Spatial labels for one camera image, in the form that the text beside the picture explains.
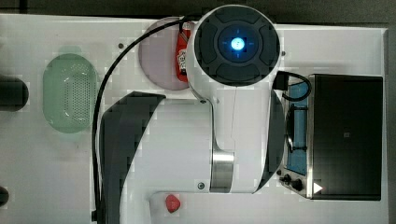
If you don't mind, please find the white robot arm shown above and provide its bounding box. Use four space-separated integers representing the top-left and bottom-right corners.
99 5 285 224

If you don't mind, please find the grey round plate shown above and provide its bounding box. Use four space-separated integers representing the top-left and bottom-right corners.
138 24 189 91

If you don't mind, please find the red ketchup bottle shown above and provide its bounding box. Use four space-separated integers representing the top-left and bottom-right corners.
175 21 194 82

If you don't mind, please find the red strawberry toy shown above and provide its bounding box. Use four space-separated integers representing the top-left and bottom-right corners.
165 194 181 213

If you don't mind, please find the black toaster oven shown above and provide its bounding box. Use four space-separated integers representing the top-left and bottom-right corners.
276 74 383 201

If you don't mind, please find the black cylinder cup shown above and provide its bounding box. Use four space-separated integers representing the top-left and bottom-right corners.
0 76 29 112

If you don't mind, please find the black cylinder at table edge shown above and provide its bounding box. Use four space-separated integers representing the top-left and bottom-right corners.
0 187 9 206

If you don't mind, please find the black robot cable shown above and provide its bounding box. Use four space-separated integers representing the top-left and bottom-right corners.
91 15 202 223

